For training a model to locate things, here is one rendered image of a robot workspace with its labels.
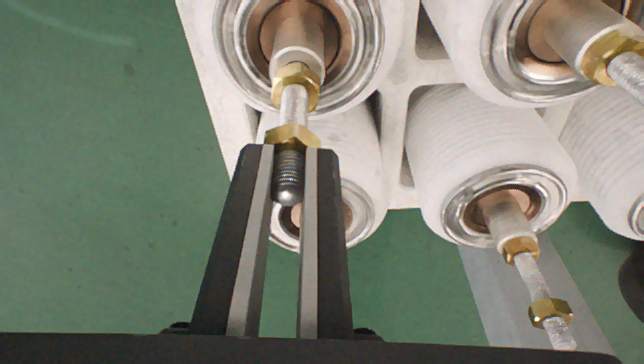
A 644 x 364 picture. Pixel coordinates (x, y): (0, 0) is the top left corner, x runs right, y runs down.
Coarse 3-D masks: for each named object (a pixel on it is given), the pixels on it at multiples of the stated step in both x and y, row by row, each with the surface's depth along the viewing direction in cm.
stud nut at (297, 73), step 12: (276, 72) 14; (288, 72) 14; (300, 72) 14; (312, 72) 14; (276, 84) 14; (288, 84) 14; (300, 84) 14; (312, 84) 14; (276, 96) 14; (312, 96) 14; (312, 108) 15
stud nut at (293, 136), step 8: (272, 128) 12; (280, 128) 11; (288, 128) 11; (296, 128) 11; (304, 128) 11; (264, 136) 11; (272, 136) 11; (280, 136) 11; (288, 136) 11; (296, 136) 11; (304, 136) 11; (312, 136) 12; (272, 144) 11; (280, 144) 11; (288, 144) 11; (296, 144) 11; (304, 144) 11; (312, 144) 11; (320, 144) 12; (304, 152) 11
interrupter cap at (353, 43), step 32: (224, 0) 16; (256, 0) 16; (288, 0) 16; (320, 0) 16; (352, 0) 16; (224, 32) 17; (256, 32) 17; (352, 32) 17; (384, 32) 17; (224, 64) 18; (256, 64) 18; (352, 64) 18; (256, 96) 19; (320, 96) 19; (352, 96) 19
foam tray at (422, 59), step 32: (192, 0) 23; (416, 0) 23; (192, 32) 24; (416, 32) 29; (416, 64) 26; (448, 64) 26; (224, 96) 28; (384, 96) 28; (224, 128) 29; (256, 128) 32; (384, 128) 30; (384, 160) 32; (416, 192) 34; (576, 192) 34
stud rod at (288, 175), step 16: (288, 64) 15; (304, 64) 15; (288, 96) 13; (304, 96) 14; (288, 112) 13; (304, 112) 13; (288, 160) 11; (304, 160) 11; (272, 176) 11; (288, 176) 10; (304, 176) 11; (272, 192) 10; (288, 192) 10
